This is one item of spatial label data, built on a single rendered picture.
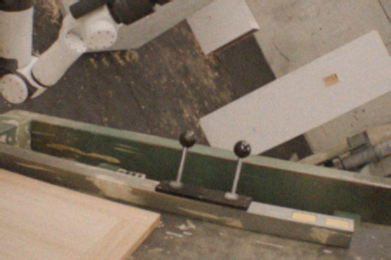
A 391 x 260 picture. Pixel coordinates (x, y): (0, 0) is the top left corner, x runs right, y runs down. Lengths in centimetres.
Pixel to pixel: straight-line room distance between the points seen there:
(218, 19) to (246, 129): 179
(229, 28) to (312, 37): 330
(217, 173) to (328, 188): 29
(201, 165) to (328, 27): 764
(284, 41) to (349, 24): 135
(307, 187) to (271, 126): 332
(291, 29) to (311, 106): 458
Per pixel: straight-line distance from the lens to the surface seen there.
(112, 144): 123
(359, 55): 424
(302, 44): 871
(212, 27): 574
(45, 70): 102
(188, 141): 93
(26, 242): 81
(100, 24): 90
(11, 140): 133
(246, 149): 91
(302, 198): 112
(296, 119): 435
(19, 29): 101
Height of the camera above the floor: 184
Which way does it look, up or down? 24 degrees down
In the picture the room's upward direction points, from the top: 63 degrees clockwise
